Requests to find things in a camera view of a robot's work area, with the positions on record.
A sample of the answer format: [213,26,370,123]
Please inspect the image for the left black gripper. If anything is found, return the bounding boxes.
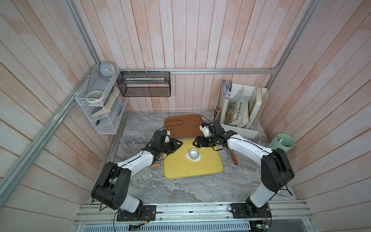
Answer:
[159,138,183,156]

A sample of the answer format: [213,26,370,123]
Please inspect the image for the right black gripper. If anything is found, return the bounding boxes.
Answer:
[191,136,217,148]

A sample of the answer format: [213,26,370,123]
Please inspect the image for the clear glass bowl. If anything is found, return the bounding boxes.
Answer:
[188,148,200,160]

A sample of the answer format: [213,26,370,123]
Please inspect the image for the white dough piece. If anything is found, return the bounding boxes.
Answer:
[186,149,201,162]

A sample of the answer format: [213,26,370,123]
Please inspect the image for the yellow plastic tray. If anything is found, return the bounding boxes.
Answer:
[163,139,224,179]

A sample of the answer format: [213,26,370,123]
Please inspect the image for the wooden dough roller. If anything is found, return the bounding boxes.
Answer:
[150,162,161,169]

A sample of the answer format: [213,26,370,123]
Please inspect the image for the metal dough scraper wooden handle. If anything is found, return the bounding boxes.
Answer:
[230,153,239,166]

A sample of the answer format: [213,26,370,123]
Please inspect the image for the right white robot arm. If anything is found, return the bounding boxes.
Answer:
[193,120,295,215]

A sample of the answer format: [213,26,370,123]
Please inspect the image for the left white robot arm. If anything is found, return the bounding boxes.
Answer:
[91,130,183,214]

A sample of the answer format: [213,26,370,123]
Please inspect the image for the white tape roll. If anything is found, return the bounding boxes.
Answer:
[84,90,104,103]

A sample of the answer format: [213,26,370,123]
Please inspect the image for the brown plastic tray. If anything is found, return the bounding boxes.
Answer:
[165,114,204,139]

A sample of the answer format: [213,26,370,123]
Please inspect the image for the pens in organizer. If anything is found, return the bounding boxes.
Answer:
[214,107,221,120]

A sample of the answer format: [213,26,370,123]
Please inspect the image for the illustrated picture book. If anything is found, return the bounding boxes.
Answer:
[224,98,249,126]

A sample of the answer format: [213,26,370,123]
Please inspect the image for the white desk file organizer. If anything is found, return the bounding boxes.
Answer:
[214,80,268,139]

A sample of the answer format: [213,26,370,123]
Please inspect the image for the green plastic cup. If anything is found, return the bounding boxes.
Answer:
[267,133,295,153]

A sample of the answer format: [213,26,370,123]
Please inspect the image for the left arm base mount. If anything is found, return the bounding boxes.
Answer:
[117,201,157,222]

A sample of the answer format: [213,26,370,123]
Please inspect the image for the black mesh wall basket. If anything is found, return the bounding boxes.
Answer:
[117,71,172,97]

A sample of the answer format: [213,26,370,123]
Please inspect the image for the book on wire shelf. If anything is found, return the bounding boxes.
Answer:
[91,85,120,118]

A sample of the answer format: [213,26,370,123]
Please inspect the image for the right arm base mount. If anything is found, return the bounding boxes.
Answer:
[228,197,271,219]

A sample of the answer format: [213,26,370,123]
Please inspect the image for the white wire wall shelf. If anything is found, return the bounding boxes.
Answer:
[75,66,128,135]

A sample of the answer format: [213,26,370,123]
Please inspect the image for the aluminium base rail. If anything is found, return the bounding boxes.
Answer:
[72,200,319,232]

